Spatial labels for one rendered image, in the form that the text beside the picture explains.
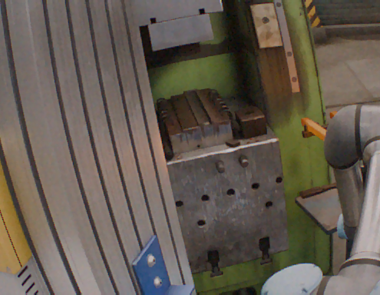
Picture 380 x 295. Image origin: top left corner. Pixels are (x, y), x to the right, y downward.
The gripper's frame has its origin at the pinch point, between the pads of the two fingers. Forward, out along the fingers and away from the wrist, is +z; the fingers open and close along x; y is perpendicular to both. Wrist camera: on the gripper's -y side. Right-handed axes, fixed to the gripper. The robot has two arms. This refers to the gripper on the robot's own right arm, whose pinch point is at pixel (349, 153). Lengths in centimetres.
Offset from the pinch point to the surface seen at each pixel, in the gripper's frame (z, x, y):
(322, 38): 534, 258, 89
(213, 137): 43, -31, 0
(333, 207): 17.4, 0.9, 26.4
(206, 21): 42, -26, -39
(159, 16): 44, -41, -44
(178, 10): 43, -34, -45
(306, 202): 27.7, -5.7, 26.3
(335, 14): 558, 304, 61
